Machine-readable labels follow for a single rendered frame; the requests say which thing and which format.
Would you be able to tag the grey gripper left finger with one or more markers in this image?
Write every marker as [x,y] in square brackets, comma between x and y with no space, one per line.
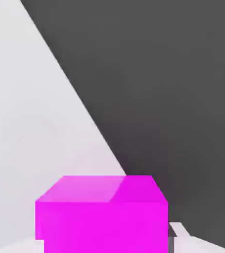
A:
[21,247]

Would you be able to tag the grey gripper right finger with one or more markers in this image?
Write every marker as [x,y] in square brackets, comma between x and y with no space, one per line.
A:
[185,243]

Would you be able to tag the small magenta cube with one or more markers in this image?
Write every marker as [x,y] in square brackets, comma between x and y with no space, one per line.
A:
[104,217]

